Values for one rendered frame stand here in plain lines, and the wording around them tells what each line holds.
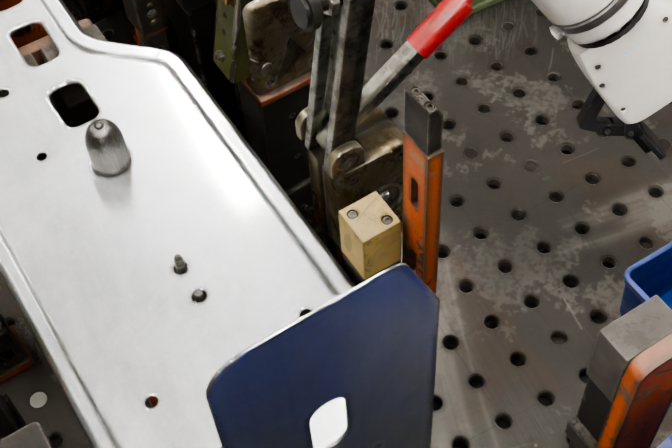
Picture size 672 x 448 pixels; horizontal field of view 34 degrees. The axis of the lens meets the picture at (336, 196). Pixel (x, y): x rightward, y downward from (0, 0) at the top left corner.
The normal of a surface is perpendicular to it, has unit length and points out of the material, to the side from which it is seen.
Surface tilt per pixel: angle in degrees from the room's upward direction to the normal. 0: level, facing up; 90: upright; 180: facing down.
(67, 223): 0
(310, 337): 90
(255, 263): 0
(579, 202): 0
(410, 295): 90
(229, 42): 78
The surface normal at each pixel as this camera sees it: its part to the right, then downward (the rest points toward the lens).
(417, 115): -0.84, 0.46
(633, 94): 0.05, 0.65
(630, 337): -0.04, -0.58
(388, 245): 0.53, 0.68
